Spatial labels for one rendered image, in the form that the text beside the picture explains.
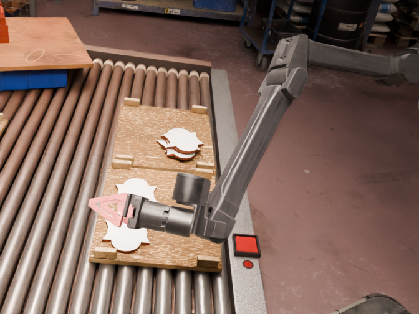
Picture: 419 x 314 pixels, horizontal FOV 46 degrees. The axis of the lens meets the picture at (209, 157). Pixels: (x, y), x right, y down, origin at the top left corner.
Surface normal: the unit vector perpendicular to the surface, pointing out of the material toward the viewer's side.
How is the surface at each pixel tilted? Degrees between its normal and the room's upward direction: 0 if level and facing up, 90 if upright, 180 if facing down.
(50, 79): 90
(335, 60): 60
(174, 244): 0
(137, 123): 0
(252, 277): 0
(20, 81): 90
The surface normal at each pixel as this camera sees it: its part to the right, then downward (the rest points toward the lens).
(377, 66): 0.42, 0.07
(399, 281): 0.16, -0.81
